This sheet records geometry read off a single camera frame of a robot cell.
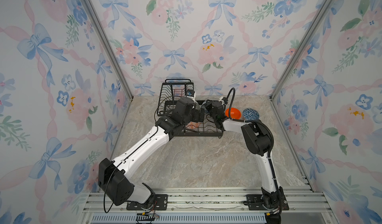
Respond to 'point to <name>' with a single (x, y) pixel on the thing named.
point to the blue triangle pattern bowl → (250, 114)
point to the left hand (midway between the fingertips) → (197, 106)
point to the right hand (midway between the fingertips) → (206, 99)
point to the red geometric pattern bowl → (192, 125)
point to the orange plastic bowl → (235, 113)
